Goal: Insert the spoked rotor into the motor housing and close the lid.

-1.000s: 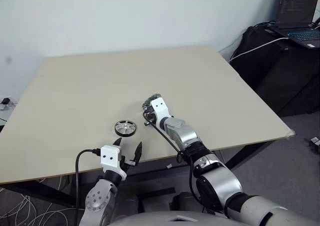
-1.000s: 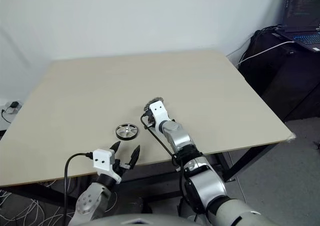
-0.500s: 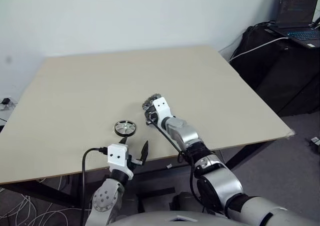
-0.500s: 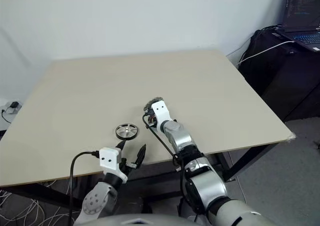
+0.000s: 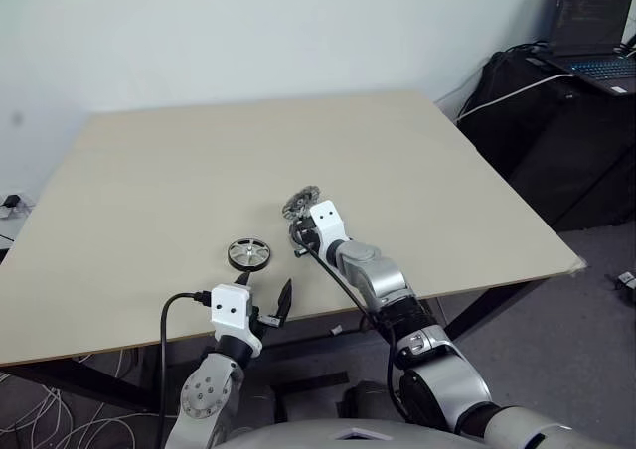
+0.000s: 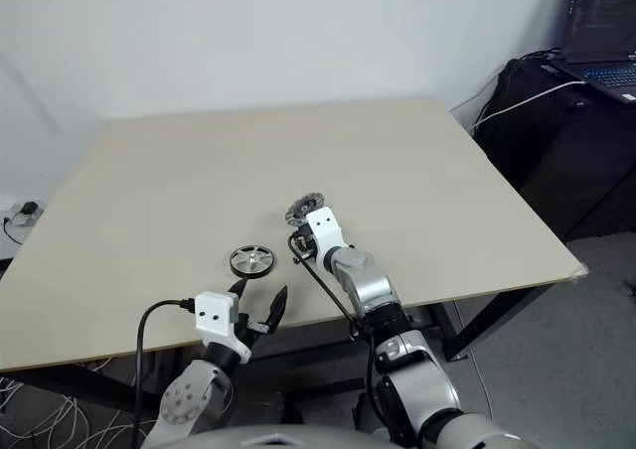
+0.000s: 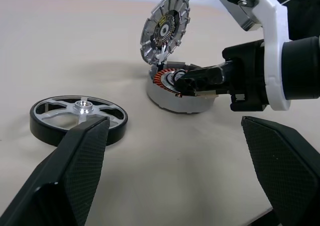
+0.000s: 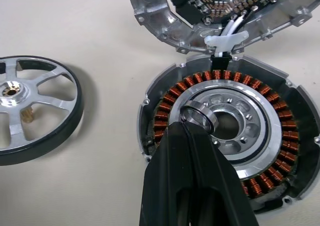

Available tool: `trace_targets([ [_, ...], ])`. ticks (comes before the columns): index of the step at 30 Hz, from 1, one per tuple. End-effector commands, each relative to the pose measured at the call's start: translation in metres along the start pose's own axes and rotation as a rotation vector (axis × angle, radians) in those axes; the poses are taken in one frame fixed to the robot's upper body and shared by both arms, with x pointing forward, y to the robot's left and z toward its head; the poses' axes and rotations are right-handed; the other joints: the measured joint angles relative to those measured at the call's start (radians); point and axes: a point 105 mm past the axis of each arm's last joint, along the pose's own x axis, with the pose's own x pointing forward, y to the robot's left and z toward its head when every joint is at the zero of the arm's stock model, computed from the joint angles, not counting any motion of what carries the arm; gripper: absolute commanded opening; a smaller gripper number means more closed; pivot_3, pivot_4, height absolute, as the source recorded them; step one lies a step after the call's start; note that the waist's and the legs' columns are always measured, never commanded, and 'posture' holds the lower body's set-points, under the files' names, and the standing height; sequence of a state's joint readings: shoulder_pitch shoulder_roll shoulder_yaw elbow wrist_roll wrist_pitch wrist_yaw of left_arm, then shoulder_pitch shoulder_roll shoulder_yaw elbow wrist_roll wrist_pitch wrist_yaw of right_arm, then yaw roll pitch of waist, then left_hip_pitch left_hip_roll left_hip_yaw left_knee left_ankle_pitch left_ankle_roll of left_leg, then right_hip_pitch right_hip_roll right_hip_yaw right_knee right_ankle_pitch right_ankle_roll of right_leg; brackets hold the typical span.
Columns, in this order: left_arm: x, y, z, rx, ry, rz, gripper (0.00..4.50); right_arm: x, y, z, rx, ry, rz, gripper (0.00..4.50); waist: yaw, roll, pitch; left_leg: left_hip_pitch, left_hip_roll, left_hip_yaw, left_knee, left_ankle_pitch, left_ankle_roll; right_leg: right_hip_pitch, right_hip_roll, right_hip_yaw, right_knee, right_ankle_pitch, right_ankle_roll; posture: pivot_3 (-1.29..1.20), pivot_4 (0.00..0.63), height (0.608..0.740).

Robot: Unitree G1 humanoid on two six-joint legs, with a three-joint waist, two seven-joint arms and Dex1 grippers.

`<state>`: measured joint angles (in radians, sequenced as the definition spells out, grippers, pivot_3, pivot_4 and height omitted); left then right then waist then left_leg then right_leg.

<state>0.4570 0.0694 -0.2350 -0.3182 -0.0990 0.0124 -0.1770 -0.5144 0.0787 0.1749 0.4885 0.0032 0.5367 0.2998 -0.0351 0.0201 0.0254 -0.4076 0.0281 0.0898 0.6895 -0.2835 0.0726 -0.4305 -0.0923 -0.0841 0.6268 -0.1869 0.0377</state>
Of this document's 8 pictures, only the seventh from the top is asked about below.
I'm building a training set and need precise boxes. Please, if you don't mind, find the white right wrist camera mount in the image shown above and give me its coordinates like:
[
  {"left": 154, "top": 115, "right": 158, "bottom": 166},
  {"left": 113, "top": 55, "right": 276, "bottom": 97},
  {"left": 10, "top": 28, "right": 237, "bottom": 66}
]
[{"left": 216, "top": 0, "right": 292, "bottom": 111}]

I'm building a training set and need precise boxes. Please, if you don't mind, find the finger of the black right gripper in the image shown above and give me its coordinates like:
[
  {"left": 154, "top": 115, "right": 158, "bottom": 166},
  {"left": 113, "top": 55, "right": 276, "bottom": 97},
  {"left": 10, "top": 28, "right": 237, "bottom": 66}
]
[
  {"left": 174, "top": 76, "right": 223, "bottom": 97},
  {"left": 183, "top": 63, "right": 225, "bottom": 86}
]

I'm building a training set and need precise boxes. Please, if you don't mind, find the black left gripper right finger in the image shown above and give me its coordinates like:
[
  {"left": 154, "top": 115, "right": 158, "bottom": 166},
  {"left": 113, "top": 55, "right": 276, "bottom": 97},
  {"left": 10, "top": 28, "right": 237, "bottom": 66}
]
[{"left": 240, "top": 115, "right": 320, "bottom": 226}]

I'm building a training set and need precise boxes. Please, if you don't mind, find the grey motor housing base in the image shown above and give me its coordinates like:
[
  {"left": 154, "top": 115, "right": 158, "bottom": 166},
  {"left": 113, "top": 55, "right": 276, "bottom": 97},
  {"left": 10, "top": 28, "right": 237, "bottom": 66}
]
[{"left": 146, "top": 60, "right": 218, "bottom": 115}]

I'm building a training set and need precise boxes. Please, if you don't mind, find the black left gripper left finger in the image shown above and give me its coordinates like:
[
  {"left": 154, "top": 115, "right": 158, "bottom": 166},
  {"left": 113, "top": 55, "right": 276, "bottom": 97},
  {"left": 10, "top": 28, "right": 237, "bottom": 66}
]
[{"left": 0, "top": 115, "right": 111, "bottom": 226}]

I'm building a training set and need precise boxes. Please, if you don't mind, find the black-rimmed silver spoked rotor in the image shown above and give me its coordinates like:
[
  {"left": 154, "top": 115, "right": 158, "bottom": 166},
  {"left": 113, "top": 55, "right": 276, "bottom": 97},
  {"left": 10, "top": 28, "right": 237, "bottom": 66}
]
[{"left": 29, "top": 95, "right": 129, "bottom": 147}]

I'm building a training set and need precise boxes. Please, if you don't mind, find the black cabinet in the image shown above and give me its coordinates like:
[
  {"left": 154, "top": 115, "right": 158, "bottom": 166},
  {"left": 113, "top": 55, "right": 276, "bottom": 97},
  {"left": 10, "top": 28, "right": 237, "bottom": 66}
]
[{"left": 287, "top": 0, "right": 320, "bottom": 41}]

